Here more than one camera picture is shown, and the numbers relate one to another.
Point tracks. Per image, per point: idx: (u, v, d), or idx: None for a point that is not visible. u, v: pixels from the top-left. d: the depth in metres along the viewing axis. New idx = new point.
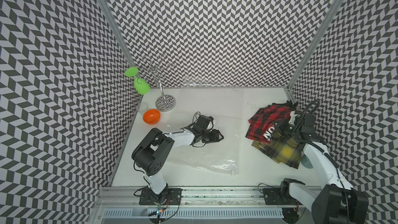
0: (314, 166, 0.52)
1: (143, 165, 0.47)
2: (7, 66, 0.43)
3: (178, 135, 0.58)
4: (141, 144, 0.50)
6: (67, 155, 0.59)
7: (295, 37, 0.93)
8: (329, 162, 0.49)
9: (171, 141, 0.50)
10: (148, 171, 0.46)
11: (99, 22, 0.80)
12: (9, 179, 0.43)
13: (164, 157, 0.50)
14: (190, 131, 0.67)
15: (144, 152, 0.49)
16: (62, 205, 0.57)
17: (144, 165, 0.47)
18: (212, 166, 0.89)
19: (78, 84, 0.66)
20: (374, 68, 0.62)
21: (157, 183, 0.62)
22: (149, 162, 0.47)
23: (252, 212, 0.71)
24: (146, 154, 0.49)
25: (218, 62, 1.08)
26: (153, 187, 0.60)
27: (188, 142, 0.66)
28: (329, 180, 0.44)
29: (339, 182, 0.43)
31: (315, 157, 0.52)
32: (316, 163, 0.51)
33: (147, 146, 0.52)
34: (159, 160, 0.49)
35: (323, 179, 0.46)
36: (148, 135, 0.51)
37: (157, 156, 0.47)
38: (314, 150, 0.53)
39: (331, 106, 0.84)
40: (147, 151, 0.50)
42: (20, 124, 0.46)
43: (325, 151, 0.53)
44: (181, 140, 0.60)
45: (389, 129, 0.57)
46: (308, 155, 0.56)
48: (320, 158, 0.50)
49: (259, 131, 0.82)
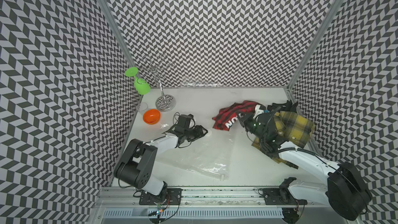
0: (299, 164, 0.53)
1: (129, 180, 0.44)
2: (7, 66, 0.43)
3: (161, 140, 0.56)
4: (123, 159, 0.46)
6: (67, 155, 0.59)
7: (295, 37, 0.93)
8: (304, 152, 0.53)
9: (153, 149, 0.47)
10: (135, 184, 0.43)
11: (99, 22, 0.80)
12: (9, 179, 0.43)
13: (150, 168, 0.49)
14: (173, 136, 0.64)
15: (127, 166, 0.46)
16: (62, 205, 0.57)
17: (130, 180, 0.44)
18: (202, 168, 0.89)
19: (78, 84, 0.66)
20: (374, 68, 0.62)
21: (154, 183, 0.61)
22: (135, 176, 0.44)
23: (253, 212, 0.71)
24: (130, 169, 0.45)
25: (218, 62, 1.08)
26: (150, 190, 0.59)
27: (172, 145, 0.64)
28: (323, 171, 0.45)
29: (328, 166, 0.46)
31: (294, 156, 0.54)
32: (299, 160, 0.52)
33: (128, 160, 0.48)
34: (145, 172, 0.46)
35: (314, 171, 0.48)
36: (128, 148, 0.48)
37: (142, 169, 0.45)
38: (287, 152, 0.56)
39: (331, 106, 0.84)
40: (130, 165, 0.47)
42: (20, 124, 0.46)
43: (296, 147, 0.56)
44: (165, 145, 0.59)
45: (388, 129, 0.58)
46: (287, 159, 0.57)
48: (296, 156, 0.53)
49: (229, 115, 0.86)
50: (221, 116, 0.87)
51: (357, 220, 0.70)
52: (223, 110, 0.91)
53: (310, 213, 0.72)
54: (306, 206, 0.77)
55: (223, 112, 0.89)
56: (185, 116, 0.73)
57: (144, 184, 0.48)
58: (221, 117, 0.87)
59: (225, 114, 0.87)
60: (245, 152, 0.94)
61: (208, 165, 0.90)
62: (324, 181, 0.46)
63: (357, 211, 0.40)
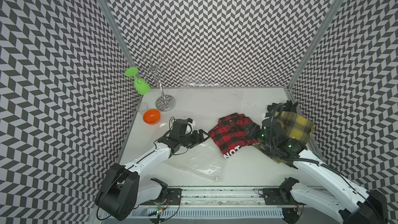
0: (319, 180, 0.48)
1: (111, 210, 0.41)
2: (7, 66, 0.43)
3: (145, 159, 0.50)
4: (102, 189, 0.42)
6: (67, 155, 0.59)
7: (295, 37, 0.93)
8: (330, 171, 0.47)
9: (134, 176, 0.43)
10: (117, 215, 0.40)
11: (99, 22, 0.80)
12: (9, 178, 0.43)
13: (133, 195, 0.44)
14: (164, 147, 0.58)
15: (110, 195, 0.43)
16: (62, 205, 0.57)
17: (112, 210, 0.41)
18: (197, 169, 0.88)
19: (78, 84, 0.66)
20: (374, 68, 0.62)
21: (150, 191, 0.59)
22: (117, 207, 0.41)
23: (253, 212, 0.71)
24: (113, 198, 0.42)
25: (218, 62, 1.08)
26: (148, 197, 0.60)
27: (165, 157, 0.60)
28: (351, 197, 0.41)
29: (356, 193, 0.42)
31: (314, 170, 0.48)
32: (320, 177, 0.47)
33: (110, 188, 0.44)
34: (128, 201, 0.42)
35: (338, 195, 0.44)
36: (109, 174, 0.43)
37: (122, 200, 0.41)
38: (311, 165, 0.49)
39: (331, 106, 0.84)
40: (113, 192, 0.44)
42: (20, 124, 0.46)
43: (321, 163, 0.49)
44: (154, 161, 0.53)
45: (389, 129, 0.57)
46: (305, 170, 0.51)
48: (319, 171, 0.47)
49: (234, 139, 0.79)
50: (223, 123, 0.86)
51: None
52: (225, 117, 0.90)
53: (310, 213, 0.72)
54: (306, 206, 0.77)
55: (224, 120, 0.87)
56: (180, 122, 0.66)
57: (127, 212, 0.44)
58: (221, 124, 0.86)
59: (221, 132, 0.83)
60: (245, 153, 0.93)
61: (203, 167, 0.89)
62: (352, 209, 0.41)
63: None
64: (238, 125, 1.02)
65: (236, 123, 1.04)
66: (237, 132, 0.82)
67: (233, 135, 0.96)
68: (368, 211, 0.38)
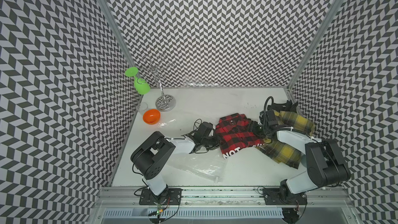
0: (291, 142, 0.59)
1: (141, 168, 0.46)
2: (7, 66, 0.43)
3: (180, 141, 0.58)
4: (142, 146, 0.50)
6: (67, 155, 0.59)
7: (295, 37, 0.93)
8: (297, 131, 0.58)
9: (172, 145, 0.50)
10: (146, 174, 0.45)
11: (99, 22, 0.80)
12: (9, 178, 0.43)
13: (162, 163, 0.50)
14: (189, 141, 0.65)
15: (144, 155, 0.48)
16: (62, 205, 0.57)
17: (142, 168, 0.46)
18: (197, 169, 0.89)
19: (78, 84, 0.66)
20: (374, 68, 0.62)
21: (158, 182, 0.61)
22: (147, 166, 0.46)
23: (253, 212, 0.71)
24: (146, 158, 0.48)
25: (218, 62, 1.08)
26: (152, 188, 0.60)
27: (187, 151, 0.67)
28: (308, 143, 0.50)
29: (312, 139, 0.52)
31: (287, 135, 0.61)
32: (292, 139, 0.58)
33: (147, 149, 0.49)
34: (158, 165, 0.48)
35: (303, 146, 0.53)
36: (151, 137, 0.51)
37: (156, 160, 0.47)
38: (284, 131, 0.63)
39: (331, 106, 0.84)
40: (147, 154, 0.49)
42: (20, 124, 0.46)
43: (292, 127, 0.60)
44: (181, 147, 0.60)
45: (389, 129, 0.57)
46: (284, 139, 0.63)
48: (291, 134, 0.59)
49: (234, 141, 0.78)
50: (224, 123, 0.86)
51: (357, 220, 0.71)
52: (226, 117, 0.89)
53: (311, 213, 0.72)
54: (307, 206, 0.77)
55: (226, 120, 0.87)
56: (205, 126, 0.72)
57: (154, 176, 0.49)
58: (222, 124, 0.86)
59: (222, 131, 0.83)
60: (245, 154, 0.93)
61: (202, 167, 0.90)
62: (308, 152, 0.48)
63: (327, 180, 0.44)
64: (239, 126, 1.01)
65: (237, 123, 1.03)
66: (238, 134, 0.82)
67: (233, 137, 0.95)
68: (315, 149, 0.46)
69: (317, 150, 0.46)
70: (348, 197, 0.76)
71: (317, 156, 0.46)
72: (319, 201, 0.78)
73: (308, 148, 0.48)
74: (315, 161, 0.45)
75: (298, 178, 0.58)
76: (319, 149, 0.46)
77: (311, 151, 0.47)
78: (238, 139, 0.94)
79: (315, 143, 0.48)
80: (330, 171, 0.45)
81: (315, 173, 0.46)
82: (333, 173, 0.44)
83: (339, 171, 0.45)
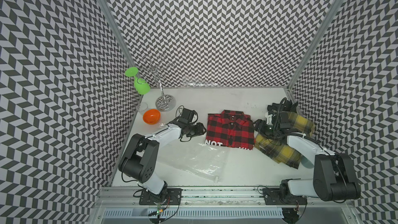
0: (301, 150, 0.57)
1: (133, 174, 0.45)
2: (7, 66, 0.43)
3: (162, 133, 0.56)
4: (126, 154, 0.47)
6: (67, 155, 0.59)
7: (295, 37, 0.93)
8: (309, 140, 0.57)
9: (155, 143, 0.48)
10: (140, 178, 0.45)
11: (99, 22, 0.80)
12: (9, 178, 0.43)
13: (153, 162, 0.49)
14: (175, 126, 0.64)
15: (131, 160, 0.47)
16: (62, 205, 0.57)
17: (134, 174, 0.45)
18: (197, 169, 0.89)
19: (78, 84, 0.66)
20: (374, 68, 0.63)
21: (156, 184, 0.62)
22: (139, 170, 0.45)
23: (253, 212, 0.71)
24: (135, 162, 0.47)
25: (218, 62, 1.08)
26: (151, 188, 0.60)
27: (176, 136, 0.65)
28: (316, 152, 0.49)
29: (323, 151, 0.49)
31: (298, 141, 0.58)
32: (302, 146, 0.56)
33: (132, 154, 0.49)
34: (149, 167, 0.48)
35: (312, 156, 0.51)
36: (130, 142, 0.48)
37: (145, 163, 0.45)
38: (296, 137, 0.60)
39: (331, 106, 0.84)
40: (134, 159, 0.48)
42: (20, 124, 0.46)
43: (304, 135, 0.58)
44: (167, 137, 0.58)
45: (389, 128, 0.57)
46: (294, 145, 0.60)
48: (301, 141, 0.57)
49: (222, 136, 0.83)
50: (225, 115, 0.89)
51: (357, 220, 0.70)
52: (230, 111, 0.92)
53: (311, 213, 0.72)
54: (307, 206, 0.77)
55: (228, 113, 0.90)
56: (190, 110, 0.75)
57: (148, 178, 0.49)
58: (223, 116, 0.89)
59: (218, 120, 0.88)
60: (245, 153, 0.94)
61: (202, 167, 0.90)
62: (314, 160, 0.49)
63: (334, 196, 0.42)
64: (237, 123, 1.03)
65: (237, 120, 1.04)
66: (229, 131, 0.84)
67: (223, 132, 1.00)
68: (325, 162, 0.44)
69: (328, 163, 0.44)
70: None
71: (326, 169, 0.43)
72: (319, 201, 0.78)
73: (317, 159, 0.46)
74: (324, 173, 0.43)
75: (301, 183, 0.57)
76: (330, 163, 0.44)
77: (320, 163, 0.44)
78: (226, 136, 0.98)
79: (326, 156, 0.46)
80: (337, 186, 0.43)
81: (321, 186, 0.45)
82: (341, 190, 0.42)
83: (347, 187, 0.43)
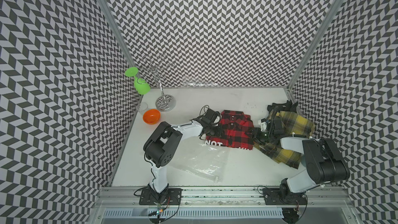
0: (294, 149, 0.61)
1: (154, 157, 0.50)
2: (7, 66, 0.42)
3: (186, 127, 0.59)
4: (152, 137, 0.53)
6: (67, 155, 0.59)
7: (295, 37, 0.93)
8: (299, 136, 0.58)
9: (179, 134, 0.52)
10: (158, 162, 0.49)
11: (99, 22, 0.80)
12: (9, 179, 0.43)
13: (173, 150, 0.53)
14: (198, 124, 0.67)
15: (155, 144, 0.52)
16: (62, 205, 0.57)
17: (155, 157, 0.50)
18: (197, 169, 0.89)
19: (78, 84, 0.66)
20: (374, 68, 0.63)
21: (160, 181, 0.63)
22: (160, 154, 0.50)
23: (253, 212, 0.71)
24: (158, 147, 0.51)
25: (218, 62, 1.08)
26: (155, 185, 0.61)
27: (196, 134, 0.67)
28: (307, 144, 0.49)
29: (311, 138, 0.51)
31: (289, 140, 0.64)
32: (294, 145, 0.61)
33: (157, 138, 0.55)
34: (169, 153, 0.51)
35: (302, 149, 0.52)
36: (158, 127, 0.53)
37: (167, 149, 0.50)
38: (287, 138, 0.65)
39: (331, 106, 0.84)
40: (158, 143, 0.53)
42: (20, 124, 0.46)
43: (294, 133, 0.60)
44: (189, 132, 0.62)
45: (389, 128, 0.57)
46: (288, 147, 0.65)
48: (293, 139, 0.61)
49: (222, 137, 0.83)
50: (225, 116, 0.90)
51: (357, 220, 0.71)
52: (230, 111, 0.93)
53: (311, 213, 0.72)
54: (307, 206, 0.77)
55: (228, 113, 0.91)
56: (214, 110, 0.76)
57: (166, 164, 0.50)
58: (224, 117, 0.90)
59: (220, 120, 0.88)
60: (245, 153, 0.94)
61: (203, 167, 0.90)
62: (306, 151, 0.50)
63: (326, 177, 0.44)
64: (237, 123, 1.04)
65: (236, 120, 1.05)
66: (229, 131, 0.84)
67: (223, 134, 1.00)
68: (311, 144, 0.49)
69: (314, 145, 0.49)
70: (348, 197, 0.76)
71: (313, 151, 0.48)
72: (319, 201, 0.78)
73: (304, 144, 0.50)
74: (312, 155, 0.47)
75: (300, 180, 0.58)
76: (315, 145, 0.49)
77: (308, 146, 0.49)
78: (225, 137, 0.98)
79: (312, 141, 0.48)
80: (328, 168, 0.45)
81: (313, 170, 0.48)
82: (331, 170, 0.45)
83: (337, 168, 0.45)
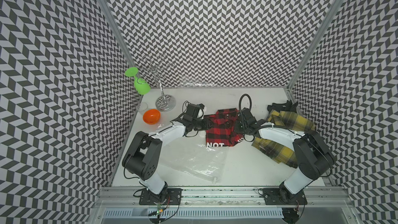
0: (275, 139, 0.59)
1: (136, 171, 0.46)
2: (7, 66, 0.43)
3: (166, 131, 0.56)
4: (129, 151, 0.48)
6: (67, 155, 0.59)
7: (295, 37, 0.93)
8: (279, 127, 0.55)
9: (158, 142, 0.48)
10: (142, 176, 0.45)
11: (99, 22, 0.80)
12: (8, 179, 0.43)
13: (155, 159, 0.49)
14: (179, 124, 0.63)
15: (134, 157, 0.48)
16: (62, 205, 0.57)
17: (137, 171, 0.46)
18: (197, 169, 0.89)
19: (78, 84, 0.66)
20: (374, 68, 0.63)
21: (156, 184, 0.62)
22: (141, 167, 0.46)
23: (253, 212, 0.71)
24: (138, 160, 0.47)
25: (218, 62, 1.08)
26: (151, 188, 0.60)
27: (181, 134, 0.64)
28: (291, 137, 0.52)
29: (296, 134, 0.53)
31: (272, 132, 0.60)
32: (276, 136, 0.58)
33: (135, 152, 0.50)
34: (151, 164, 0.47)
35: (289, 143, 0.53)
36: (134, 140, 0.49)
37: (148, 160, 0.46)
38: (268, 130, 0.61)
39: (331, 106, 0.84)
40: (137, 156, 0.48)
42: (20, 124, 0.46)
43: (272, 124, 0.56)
44: (170, 136, 0.58)
45: (388, 129, 0.58)
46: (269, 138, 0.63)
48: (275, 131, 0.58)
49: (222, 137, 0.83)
50: (219, 116, 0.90)
51: (357, 220, 0.70)
52: (224, 110, 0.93)
53: (310, 213, 0.72)
54: (306, 206, 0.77)
55: (222, 113, 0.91)
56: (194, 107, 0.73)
57: (150, 174, 0.49)
58: (219, 117, 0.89)
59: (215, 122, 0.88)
60: (245, 154, 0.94)
61: (203, 167, 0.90)
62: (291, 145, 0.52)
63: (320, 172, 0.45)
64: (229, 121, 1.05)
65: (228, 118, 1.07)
66: (225, 130, 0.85)
67: (222, 134, 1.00)
68: (303, 146, 0.47)
69: (304, 146, 0.47)
70: (348, 197, 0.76)
71: (307, 152, 0.46)
72: (318, 201, 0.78)
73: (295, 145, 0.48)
74: (306, 156, 0.46)
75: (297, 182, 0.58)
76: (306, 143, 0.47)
77: (299, 148, 0.47)
78: (226, 137, 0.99)
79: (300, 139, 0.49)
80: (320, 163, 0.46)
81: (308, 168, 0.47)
82: (323, 165, 0.46)
83: (327, 160, 0.47)
